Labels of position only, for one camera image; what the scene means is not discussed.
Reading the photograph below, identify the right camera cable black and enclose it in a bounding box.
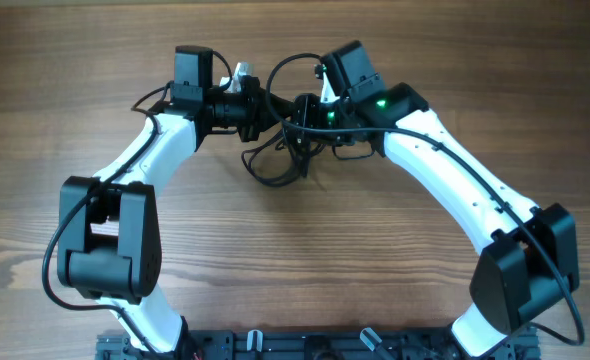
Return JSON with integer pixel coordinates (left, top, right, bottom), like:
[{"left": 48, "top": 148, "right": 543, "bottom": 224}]
[{"left": 264, "top": 52, "right": 586, "bottom": 349}]

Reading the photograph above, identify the camera cable black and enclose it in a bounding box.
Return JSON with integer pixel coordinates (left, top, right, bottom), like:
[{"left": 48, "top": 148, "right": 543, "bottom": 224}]
[
  {"left": 41, "top": 49, "right": 236, "bottom": 360},
  {"left": 264, "top": 52, "right": 586, "bottom": 349}
]

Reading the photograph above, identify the left camera cable black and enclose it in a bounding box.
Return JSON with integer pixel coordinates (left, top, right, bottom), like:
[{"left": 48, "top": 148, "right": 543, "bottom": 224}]
[{"left": 41, "top": 49, "right": 236, "bottom": 360}]

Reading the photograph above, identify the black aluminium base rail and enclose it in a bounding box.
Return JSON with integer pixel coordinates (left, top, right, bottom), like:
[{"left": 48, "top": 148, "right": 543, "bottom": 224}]
[{"left": 94, "top": 328, "right": 542, "bottom": 360}]

